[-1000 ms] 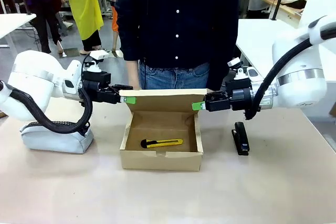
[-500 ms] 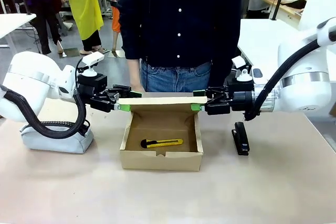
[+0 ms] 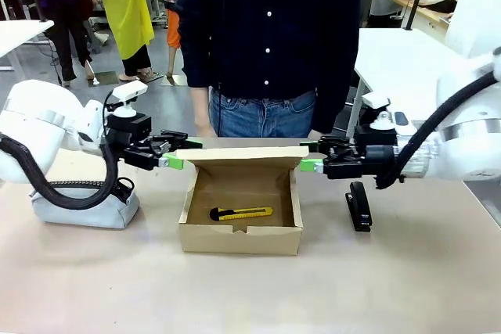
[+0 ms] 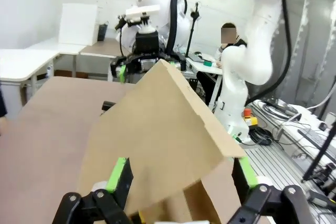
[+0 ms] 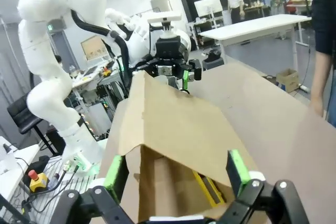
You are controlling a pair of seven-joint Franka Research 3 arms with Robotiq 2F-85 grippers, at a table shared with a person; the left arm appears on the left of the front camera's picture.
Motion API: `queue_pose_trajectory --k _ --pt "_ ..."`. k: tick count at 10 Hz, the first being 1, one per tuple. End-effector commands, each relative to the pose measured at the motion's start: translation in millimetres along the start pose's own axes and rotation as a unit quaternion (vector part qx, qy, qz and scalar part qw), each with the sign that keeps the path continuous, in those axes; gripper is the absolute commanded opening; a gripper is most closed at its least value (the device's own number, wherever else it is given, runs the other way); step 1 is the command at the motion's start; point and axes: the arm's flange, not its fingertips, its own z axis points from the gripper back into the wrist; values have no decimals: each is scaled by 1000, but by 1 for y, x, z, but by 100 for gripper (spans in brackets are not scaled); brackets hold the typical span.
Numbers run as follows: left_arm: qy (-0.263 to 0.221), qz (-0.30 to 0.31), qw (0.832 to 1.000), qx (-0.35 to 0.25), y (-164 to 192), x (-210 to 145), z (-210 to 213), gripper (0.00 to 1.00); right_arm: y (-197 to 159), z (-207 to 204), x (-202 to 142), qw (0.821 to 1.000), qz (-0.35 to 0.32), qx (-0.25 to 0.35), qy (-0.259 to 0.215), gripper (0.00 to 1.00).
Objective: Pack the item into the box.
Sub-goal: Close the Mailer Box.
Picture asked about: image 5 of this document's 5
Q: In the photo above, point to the long white table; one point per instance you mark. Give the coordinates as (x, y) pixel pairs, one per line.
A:
(249, 26)

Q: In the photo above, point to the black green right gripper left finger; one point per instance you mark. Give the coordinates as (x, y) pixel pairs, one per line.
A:
(115, 179)

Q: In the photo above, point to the white box device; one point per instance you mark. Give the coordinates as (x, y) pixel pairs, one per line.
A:
(6, 161)

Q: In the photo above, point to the white monitor on stand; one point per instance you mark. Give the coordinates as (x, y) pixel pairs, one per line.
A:
(207, 6)

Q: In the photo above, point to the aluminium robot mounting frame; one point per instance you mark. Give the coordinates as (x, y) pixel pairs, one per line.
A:
(78, 186)

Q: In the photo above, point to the seated person with black hair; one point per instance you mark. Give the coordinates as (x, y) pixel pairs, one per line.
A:
(58, 60)

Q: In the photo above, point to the grey wall screen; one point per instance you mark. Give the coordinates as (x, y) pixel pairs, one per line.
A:
(161, 4)

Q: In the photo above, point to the black padded stool chair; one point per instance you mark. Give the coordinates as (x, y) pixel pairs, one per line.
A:
(23, 113)

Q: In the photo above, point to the small cardboard box with print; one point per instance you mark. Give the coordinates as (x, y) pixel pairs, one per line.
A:
(287, 79)

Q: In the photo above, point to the white wrist camera on mount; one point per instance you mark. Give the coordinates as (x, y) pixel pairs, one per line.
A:
(164, 16)

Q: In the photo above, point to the white side desk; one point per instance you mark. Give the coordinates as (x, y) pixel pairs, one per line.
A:
(13, 179)

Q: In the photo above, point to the yellow emergency stop button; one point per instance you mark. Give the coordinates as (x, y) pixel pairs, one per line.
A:
(38, 182)

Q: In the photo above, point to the cluttered white workbench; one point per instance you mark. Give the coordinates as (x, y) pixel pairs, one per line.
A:
(86, 77)

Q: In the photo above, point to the monitor showing beige picture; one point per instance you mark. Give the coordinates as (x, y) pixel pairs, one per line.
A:
(93, 48)

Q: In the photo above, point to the brown cardboard box with lid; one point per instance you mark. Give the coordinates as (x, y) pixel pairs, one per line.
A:
(170, 119)

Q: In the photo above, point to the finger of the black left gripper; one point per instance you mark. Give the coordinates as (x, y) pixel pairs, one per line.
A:
(149, 68)

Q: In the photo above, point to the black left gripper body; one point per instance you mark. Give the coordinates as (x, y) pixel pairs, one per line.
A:
(169, 48)

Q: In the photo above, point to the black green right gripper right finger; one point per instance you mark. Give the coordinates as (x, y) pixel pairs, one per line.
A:
(237, 174)

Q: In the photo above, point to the person's left hand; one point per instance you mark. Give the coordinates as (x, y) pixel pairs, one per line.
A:
(317, 107)

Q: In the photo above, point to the yellow and black long tool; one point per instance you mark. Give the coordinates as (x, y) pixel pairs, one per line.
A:
(210, 190)

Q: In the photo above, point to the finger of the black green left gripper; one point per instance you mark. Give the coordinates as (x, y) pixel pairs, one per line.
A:
(195, 69)

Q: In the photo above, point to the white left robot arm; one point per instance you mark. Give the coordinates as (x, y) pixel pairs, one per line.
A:
(44, 51)

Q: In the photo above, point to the person's left forearm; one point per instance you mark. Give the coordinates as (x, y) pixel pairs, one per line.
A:
(319, 77)

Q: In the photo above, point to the person's body in dark blue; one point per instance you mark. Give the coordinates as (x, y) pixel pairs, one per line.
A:
(325, 11)

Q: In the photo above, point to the white power strip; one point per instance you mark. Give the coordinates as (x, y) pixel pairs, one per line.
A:
(304, 87)

